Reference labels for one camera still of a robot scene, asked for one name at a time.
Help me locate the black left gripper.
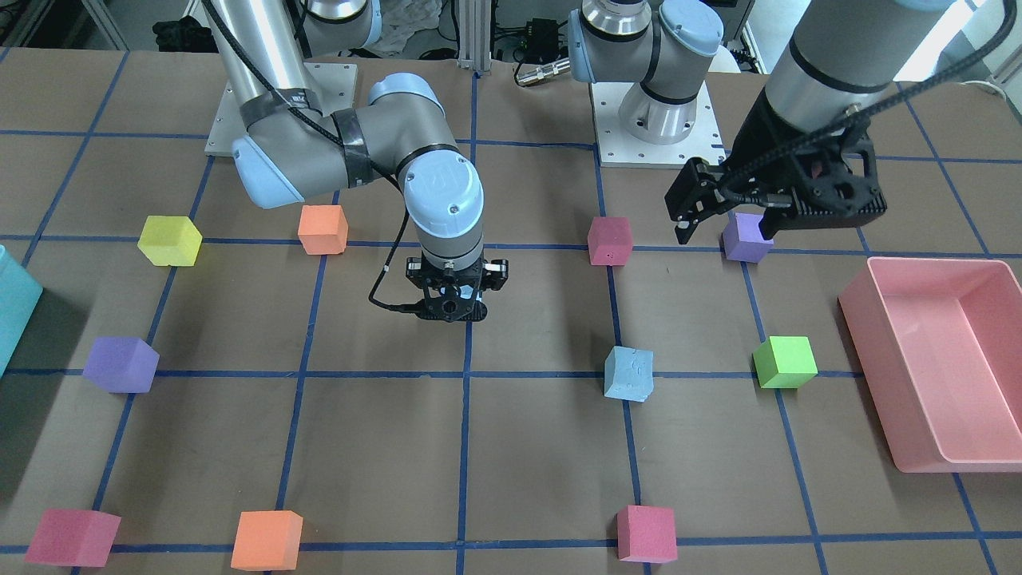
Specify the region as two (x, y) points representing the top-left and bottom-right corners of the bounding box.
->
(667, 92), (887, 245)

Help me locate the light blue foam block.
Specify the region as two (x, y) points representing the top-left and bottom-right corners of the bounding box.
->
(604, 346), (654, 402)

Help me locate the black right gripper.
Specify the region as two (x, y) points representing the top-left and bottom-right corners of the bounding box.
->
(406, 257), (509, 323)

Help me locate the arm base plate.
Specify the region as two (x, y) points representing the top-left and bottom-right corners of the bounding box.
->
(204, 62), (358, 157)
(590, 81), (726, 169)

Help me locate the pink foam block corner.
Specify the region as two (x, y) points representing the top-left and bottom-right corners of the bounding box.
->
(24, 509), (121, 568)

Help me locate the yellow foam block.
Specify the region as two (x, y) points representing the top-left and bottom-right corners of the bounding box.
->
(137, 215), (202, 267)

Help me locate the orange foam block back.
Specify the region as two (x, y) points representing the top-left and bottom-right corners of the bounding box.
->
(297, 204), (349, 256)

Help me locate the pink plastic bin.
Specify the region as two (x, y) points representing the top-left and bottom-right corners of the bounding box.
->
(839, 257), (1021, 473)

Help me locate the teal plastic bin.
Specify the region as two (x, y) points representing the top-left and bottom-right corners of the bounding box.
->
(1, 245), (43, 375)

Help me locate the orange foam block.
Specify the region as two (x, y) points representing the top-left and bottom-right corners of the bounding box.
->
(231, 510), (303, 571)
(297, 204), (349, 256)

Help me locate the pink foam block front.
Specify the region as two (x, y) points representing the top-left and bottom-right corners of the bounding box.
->
(616, 505), (679, 564)

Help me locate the green foam block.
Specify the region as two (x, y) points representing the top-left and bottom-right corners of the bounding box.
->
(752, 335), (818, 389)

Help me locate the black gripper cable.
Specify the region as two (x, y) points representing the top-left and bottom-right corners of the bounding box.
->
(368, 188), (428, 314)

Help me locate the purple foam block near bin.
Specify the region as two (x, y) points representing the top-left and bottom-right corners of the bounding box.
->
(722, 212), (774, 263)

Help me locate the orange foam block front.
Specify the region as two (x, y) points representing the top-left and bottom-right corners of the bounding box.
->
(231, 510), (303, 571)

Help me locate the pink foam block near base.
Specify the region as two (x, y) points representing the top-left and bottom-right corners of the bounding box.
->
(587, 217), (634, 267)

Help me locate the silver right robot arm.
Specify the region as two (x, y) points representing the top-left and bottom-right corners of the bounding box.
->
(202, 1), (509, 323)

